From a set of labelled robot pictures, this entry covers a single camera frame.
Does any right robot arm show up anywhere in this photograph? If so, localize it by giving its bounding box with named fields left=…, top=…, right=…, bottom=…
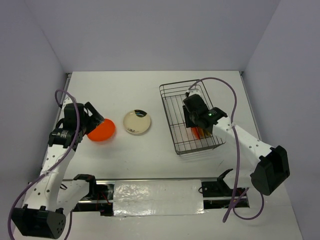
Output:
left=182, top=91, right=290, bottom=196

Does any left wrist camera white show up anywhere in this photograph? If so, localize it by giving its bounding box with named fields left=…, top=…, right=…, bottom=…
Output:
left=61, top=97, right=73, bottom=108

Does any silver tape sheet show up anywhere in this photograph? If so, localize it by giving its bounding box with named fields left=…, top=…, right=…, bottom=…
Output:
left=112, top=179, right=205, bottom=217

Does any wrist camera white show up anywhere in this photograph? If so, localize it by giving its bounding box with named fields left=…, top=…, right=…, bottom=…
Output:
left=61, top=97, right=73, bottom=108
left=185, top=88, right=201, bottom=97

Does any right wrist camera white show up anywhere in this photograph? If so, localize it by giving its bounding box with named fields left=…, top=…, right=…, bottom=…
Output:
left=185, top=88, right=201, bottom=97

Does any orange plate front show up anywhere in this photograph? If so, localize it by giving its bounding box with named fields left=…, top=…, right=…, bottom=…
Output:
left=87, top=118, right=116, bottom=142

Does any wire dish rack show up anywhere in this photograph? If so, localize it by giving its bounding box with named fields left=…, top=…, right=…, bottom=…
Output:
left=159, top=79, right=225, bottom=156

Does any orange plate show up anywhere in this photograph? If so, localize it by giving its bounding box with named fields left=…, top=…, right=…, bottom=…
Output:
left=87, top=118, right=116, bottom=142
left=191, top=127, right=201, bottom=140

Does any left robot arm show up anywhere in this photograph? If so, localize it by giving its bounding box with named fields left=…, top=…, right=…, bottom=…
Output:
left=10, top=102, right=104, bottom=240

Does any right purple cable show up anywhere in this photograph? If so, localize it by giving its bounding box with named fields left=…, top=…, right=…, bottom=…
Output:
left=188, top=77, right=265, bottom=223

